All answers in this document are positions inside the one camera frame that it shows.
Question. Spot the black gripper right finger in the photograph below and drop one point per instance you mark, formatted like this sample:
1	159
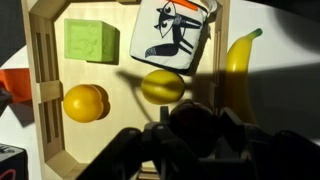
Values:
243	133

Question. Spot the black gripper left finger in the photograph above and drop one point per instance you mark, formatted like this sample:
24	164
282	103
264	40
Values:
163	133

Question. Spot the dark red round fruit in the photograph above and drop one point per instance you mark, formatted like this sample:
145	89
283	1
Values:
193	123

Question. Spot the round yellow fruit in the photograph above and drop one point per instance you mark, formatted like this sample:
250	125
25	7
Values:
83	103

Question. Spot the light wooden tray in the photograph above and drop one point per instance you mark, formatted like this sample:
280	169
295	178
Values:
83	73

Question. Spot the yellow banana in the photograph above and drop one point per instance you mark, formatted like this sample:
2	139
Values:
238	56

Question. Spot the light green cube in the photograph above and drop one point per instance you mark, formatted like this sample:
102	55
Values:
88	40

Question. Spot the black white patterned tag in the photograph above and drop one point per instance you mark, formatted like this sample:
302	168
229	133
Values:
13	163

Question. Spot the orange block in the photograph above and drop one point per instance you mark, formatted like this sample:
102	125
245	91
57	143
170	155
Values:
16	83

